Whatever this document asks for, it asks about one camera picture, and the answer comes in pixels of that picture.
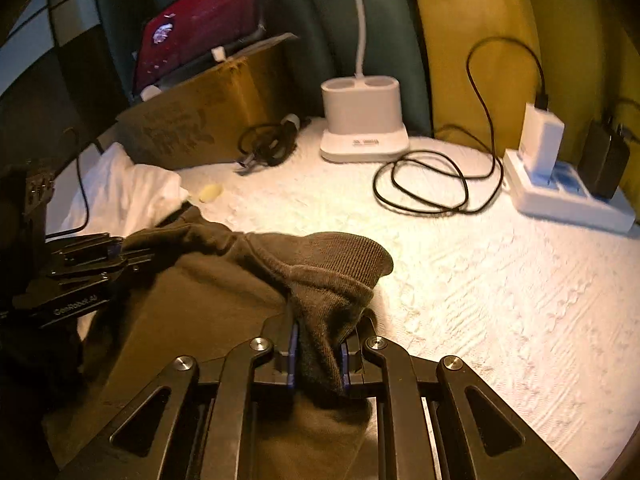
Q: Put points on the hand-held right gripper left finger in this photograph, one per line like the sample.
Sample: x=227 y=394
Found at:
x=293 y=360

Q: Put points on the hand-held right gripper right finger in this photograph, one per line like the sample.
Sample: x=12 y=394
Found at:
x=346 y=370

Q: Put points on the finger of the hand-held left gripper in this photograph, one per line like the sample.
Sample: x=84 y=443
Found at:
x=100 y=267
x=85 y=246

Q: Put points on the dark olive sweater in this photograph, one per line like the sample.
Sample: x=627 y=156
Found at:
x=210 y=285

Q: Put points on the white pillow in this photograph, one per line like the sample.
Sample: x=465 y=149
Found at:
x=125 y=185

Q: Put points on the small pale yellow item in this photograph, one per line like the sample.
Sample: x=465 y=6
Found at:
x=210 y=193

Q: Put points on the white textured bedspread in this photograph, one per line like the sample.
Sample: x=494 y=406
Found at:
x=500 y=310

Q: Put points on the brown cardboard box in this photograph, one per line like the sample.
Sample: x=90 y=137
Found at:
x=200 y=115

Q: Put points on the white desk lamp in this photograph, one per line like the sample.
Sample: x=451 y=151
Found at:
x=360 y=125

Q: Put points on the tablet with red screen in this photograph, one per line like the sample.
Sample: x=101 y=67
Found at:
x=200 y=20

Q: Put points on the white power strip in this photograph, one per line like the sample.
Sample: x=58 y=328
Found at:
x=565 y=205

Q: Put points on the white charger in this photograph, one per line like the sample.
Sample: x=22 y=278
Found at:
x=542 y=140

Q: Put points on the teal curtain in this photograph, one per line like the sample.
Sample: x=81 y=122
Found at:
x=310 y=20

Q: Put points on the black charger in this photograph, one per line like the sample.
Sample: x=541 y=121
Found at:
x=602 y=160

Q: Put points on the yellow-green curtain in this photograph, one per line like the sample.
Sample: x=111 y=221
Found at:
x=475 y=0

